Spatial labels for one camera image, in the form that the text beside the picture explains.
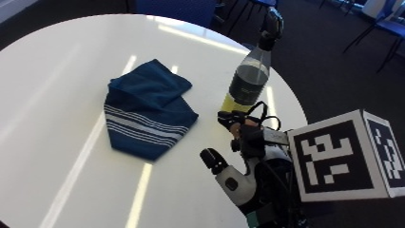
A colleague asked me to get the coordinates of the blue striped towel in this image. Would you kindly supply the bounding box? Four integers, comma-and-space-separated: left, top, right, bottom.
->
103, 58, 200, 162

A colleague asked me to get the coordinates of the blue upholstered seat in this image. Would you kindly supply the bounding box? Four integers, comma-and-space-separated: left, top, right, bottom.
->
134, 0, 218, 29

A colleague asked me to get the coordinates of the yellow liquid spray bottle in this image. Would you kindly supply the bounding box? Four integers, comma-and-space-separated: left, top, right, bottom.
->
220, 6, 286, 114

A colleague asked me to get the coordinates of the blue chair with black legs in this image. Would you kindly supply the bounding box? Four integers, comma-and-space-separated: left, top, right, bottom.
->
342, 0, 405, 74
214, 0, 282, 36

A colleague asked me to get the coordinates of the white marker cube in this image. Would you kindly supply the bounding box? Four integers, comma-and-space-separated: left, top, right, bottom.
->
288, 108, 405, 203

